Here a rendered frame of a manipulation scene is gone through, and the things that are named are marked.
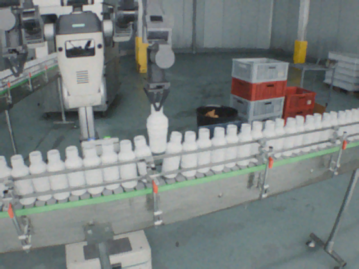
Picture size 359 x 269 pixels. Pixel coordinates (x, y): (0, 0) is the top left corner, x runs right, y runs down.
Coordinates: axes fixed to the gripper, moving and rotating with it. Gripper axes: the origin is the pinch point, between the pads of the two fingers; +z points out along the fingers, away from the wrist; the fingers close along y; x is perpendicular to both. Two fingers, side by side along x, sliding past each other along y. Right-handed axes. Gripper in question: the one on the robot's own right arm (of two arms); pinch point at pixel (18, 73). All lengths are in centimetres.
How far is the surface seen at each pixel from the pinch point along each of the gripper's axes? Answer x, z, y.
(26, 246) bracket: -5, 50, 26
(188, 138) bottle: 55, 24, 17
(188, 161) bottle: 54, 33, 18
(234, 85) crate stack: 205, 61, -189
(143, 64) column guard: 221, 115, -728
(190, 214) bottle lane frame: 55, 55, 21
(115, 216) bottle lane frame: 26, 49, 21
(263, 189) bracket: 84, 47, 27
